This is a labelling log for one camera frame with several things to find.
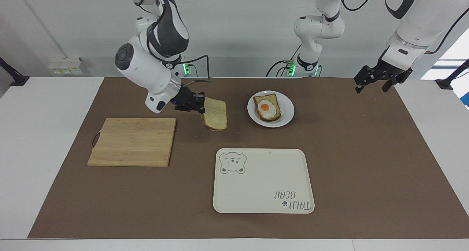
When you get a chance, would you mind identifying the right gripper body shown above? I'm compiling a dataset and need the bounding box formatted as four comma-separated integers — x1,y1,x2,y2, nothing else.
171,85,199,112

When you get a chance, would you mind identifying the plain bread slice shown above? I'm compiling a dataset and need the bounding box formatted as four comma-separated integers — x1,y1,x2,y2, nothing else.
202,96,228,132

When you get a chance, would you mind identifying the toasted bread slice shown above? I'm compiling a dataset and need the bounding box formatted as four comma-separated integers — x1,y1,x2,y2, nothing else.
253,93,282,122

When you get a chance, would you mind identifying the fried egg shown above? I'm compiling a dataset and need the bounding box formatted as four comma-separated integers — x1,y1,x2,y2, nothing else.
257,100,277,119

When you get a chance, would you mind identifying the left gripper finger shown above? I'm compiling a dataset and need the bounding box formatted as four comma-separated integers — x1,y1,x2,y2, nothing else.
354,65,384,94
381,75,406,93

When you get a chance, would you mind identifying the white round plate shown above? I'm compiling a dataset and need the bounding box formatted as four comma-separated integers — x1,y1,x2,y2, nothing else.
247,91,295,128

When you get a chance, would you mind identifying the white wall socket box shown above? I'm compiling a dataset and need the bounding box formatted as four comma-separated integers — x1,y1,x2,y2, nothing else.
48,57,88,76

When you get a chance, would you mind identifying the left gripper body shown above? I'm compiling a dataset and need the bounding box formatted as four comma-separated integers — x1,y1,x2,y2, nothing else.
373,49,413,84

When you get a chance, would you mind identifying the wooden cutting board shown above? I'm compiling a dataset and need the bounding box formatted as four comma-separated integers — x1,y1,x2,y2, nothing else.
87,118,177,167

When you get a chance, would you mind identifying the black stand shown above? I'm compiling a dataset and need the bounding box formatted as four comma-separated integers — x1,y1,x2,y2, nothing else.
435,59,469,90
0,57,30,87

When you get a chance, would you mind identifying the cream tray with bear print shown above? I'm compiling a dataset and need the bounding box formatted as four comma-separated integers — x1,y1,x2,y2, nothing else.
213,148,315,214

